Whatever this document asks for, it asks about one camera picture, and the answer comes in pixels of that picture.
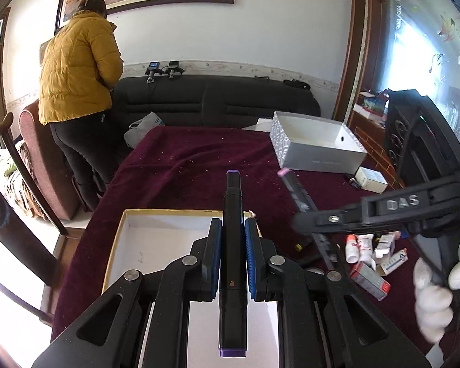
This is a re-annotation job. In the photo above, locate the white box with gold rim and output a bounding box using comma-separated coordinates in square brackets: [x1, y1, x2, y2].
[102, 209, 281, 368]

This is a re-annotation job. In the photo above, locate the white plastic bag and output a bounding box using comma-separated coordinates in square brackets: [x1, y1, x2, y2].
[123, 112, 165, 148]

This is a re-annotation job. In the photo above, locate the dark wooden chair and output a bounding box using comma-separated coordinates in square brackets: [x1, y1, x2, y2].
[0, 113, 70, 326]

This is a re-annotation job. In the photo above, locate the stack of boxes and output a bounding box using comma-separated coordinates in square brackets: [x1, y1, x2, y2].
[358, 90, 389, 119]

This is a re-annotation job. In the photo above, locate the spare hand-held gripper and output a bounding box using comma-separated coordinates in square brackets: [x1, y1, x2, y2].
[165, 60, 185, 80]
[145, 61, 164, 84]

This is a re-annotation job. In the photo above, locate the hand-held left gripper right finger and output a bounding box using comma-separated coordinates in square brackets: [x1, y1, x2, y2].
[244, 218, 432, 368]

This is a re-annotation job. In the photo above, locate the white bottle with red cap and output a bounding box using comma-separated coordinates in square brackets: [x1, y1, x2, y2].
[345, 236, 359, 263]

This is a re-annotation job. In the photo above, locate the person's right hand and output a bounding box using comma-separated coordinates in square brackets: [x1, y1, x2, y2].
[412, 257, 460, 343]

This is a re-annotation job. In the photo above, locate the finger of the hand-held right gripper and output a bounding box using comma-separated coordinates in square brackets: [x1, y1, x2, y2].
[293, 201, 369, 234]

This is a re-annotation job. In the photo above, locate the black marker with purple caps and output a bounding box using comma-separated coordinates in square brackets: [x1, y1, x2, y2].
[218, 170, 250, 358]

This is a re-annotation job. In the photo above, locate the window with decals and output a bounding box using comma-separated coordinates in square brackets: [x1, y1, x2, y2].
[372, 0, 460, 131]

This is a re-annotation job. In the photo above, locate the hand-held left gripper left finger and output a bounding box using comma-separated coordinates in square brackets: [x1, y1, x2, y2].
[31, 218, 223, 368]

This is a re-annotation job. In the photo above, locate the white paper sheet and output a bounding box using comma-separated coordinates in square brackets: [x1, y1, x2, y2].
[242, 118, 274, 131]

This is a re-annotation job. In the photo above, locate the small white cardboard box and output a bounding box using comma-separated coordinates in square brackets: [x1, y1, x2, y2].
[355, 167, 389, 193]

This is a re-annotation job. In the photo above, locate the dark red armchair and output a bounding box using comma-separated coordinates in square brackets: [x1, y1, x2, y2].
[18, 100, 82, 221]

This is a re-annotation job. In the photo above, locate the black sofa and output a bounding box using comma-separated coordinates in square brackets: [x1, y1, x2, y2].
[111, 75, 322, 162]

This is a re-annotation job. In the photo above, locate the black marker with yellow caps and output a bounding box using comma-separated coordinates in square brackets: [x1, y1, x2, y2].
[294, 242, 330, 273]

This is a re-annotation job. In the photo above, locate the black marker with pink cap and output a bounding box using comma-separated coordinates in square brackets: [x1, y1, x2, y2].
[278, 168, 342, 277]

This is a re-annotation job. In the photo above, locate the large grey cardboard box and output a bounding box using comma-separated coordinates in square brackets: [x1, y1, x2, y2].
[269, 111, 369, 172]

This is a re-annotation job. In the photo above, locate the wooden radiator cabinet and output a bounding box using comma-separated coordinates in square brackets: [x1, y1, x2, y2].
[347, 100, 398, 189]

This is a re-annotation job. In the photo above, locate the white bottle with red label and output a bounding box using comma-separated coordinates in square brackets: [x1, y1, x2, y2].
[358, 236, 375, 263]

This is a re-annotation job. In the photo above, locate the silver box with red label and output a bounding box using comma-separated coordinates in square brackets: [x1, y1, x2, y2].
[349, 263, 392, 300]

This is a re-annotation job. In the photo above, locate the blue and white medicine box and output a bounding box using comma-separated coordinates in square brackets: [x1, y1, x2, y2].
[376, 248, 409, 276]

